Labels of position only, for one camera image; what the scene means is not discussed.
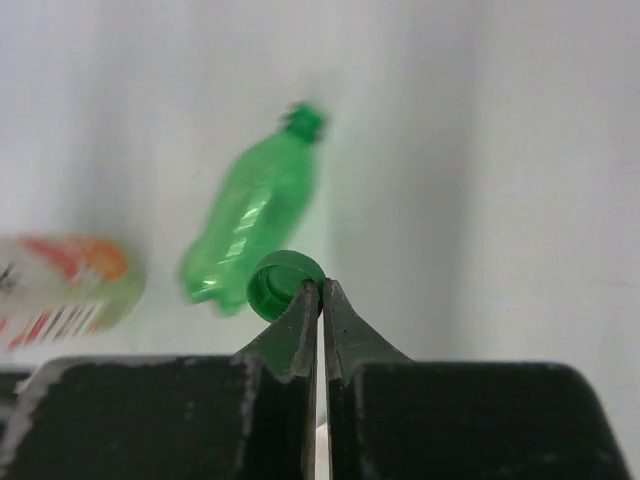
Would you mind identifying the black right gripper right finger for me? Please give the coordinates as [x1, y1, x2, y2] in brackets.
[323, 280, 631, 479]

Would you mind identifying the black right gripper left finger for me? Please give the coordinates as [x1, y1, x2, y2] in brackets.
[1, 281, 320, 479]

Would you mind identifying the green bottle cap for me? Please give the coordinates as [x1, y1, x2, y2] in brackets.
[246, 250, 326, 323]

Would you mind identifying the green plastic bottle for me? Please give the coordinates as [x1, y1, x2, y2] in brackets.
[179, 102, 327, 316]

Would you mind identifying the clear bottle with orange label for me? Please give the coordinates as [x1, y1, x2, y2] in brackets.
[1, 234, 145, 353]

